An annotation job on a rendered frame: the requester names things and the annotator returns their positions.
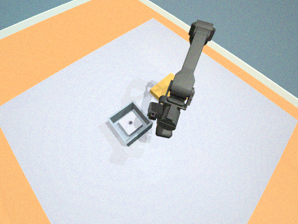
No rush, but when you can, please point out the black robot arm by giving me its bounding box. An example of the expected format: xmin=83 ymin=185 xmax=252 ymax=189
xmin=147 ymin=20 xmax=216 ymax=131

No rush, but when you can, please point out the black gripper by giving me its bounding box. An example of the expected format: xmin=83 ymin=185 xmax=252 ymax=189
xmin=155 ymin=95 xmax=173 ymax=139

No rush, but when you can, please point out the white square plate with hole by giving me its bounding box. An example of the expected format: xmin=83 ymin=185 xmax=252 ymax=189
xmin=119 ymin=111 xmax=143 ymax=137

